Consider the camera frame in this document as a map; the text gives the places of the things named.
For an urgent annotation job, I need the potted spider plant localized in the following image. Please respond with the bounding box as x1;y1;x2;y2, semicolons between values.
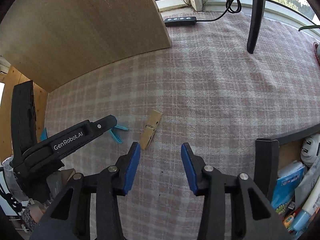
298;24;320;67

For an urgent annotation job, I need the wooden clothespin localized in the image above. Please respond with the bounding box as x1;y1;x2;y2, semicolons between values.
139;110;162;150

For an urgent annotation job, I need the white blue lotion tube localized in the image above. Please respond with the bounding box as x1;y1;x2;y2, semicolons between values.
291;181;319;231

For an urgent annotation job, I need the grey sachet black circle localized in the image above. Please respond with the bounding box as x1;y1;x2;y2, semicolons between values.
295;157;319;209

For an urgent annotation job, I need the pink plaid tablecloth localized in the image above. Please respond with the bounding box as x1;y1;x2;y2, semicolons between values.
45;12;319;239

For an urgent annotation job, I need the person's left hand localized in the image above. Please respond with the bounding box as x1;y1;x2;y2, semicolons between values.
22;199;47;231

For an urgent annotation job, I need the black tripod stand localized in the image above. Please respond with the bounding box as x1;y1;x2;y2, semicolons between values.
206;0;267;55

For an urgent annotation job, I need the white egg-shaped charger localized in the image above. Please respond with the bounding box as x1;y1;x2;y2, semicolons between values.
300;134;319;167

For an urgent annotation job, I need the black inline cable remote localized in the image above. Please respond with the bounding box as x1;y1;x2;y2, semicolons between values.
164;16;197;27

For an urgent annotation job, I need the blue wet wipes pack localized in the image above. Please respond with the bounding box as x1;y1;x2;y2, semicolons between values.
271;160;305;215

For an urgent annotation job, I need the large upright wooden board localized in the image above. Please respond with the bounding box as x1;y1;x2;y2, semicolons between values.
1;0;171;92

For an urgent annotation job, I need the black storage tray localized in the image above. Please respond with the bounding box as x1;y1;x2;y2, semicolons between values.
254;124;319;201

